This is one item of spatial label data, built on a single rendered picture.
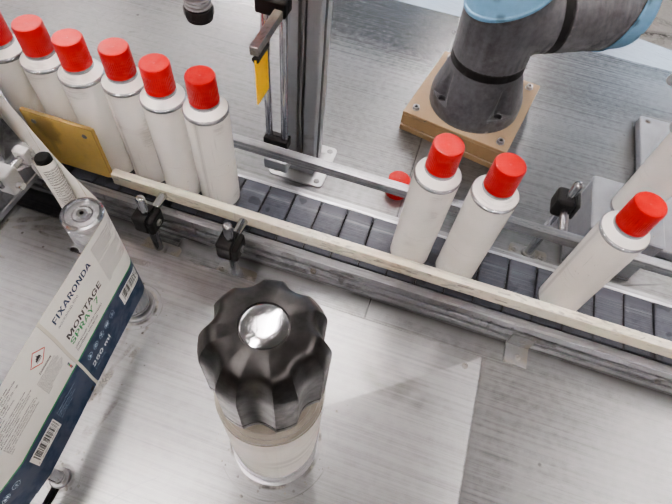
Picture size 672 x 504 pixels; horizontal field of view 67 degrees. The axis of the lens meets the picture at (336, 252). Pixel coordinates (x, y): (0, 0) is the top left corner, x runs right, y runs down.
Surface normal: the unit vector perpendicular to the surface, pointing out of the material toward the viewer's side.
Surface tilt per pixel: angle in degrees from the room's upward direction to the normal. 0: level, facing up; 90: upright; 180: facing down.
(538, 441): 0
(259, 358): 13
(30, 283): 0
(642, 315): 0
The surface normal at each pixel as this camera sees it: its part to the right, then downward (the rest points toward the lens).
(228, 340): -0.07, -0.40
